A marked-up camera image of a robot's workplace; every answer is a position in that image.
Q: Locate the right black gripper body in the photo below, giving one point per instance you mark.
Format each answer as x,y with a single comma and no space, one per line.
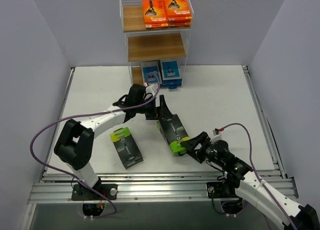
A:
202,147

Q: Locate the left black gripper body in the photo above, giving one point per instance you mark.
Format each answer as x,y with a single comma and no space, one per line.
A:
155,110

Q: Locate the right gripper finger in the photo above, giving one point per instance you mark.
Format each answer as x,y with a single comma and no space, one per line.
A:
196,154
197,143

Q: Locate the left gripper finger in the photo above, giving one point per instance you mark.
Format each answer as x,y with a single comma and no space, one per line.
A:
163,112
153,117

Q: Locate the black green razor box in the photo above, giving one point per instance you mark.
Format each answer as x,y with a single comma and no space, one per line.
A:
173,132
126,147

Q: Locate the grey blue razor box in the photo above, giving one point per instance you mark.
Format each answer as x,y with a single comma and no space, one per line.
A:
172,83

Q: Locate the blue Harry's box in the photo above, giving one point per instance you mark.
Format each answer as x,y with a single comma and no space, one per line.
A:
149,71
170,69

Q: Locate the black green razor box front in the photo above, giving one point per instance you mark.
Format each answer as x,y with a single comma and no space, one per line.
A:
126,147

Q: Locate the large orange Fusion5 razor box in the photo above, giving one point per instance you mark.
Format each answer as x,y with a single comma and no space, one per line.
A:
154,14

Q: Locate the narrow orange Fusion5 razor box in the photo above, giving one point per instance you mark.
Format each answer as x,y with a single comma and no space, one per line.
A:
177,10

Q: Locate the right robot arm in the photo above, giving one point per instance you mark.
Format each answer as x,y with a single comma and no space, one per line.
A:
285,213

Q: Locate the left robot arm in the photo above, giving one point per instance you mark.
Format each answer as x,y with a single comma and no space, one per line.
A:
75,142

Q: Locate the orange razor box on shelf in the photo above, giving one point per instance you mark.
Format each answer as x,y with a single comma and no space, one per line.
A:
180,23

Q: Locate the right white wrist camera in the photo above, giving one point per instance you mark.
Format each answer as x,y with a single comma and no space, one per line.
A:
216,136

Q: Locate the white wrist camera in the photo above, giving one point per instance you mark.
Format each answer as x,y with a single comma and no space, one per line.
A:
151,88
216,136

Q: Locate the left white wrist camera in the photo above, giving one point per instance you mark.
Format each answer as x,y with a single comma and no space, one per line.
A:
151,88

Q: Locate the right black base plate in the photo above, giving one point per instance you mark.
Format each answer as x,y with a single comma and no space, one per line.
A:
218,190

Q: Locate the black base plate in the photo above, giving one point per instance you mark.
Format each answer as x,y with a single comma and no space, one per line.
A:
218,190
81,193

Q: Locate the white wire wooden shelf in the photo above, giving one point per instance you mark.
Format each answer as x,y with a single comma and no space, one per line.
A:
151,44

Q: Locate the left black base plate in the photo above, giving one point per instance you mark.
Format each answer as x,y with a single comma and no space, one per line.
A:
81,193

